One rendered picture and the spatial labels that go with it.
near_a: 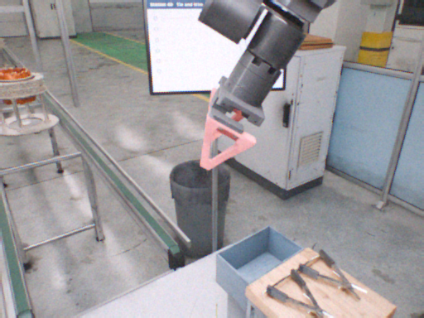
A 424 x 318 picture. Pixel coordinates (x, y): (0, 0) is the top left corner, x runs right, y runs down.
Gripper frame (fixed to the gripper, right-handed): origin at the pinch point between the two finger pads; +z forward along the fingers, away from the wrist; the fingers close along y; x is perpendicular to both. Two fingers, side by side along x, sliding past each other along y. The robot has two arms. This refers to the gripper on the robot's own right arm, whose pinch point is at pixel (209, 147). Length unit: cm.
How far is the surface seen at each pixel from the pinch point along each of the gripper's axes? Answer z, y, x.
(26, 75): 81, -155, -91
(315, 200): 81, -197, 136
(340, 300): 15.2, -1.0, 36.5
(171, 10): -4, -81, -22
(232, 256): 27.6, -14.9, 20.6
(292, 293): 19.4, -2.1, 29.0
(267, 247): 26.3, -22.3, 30.1
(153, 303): 61, -23, 14
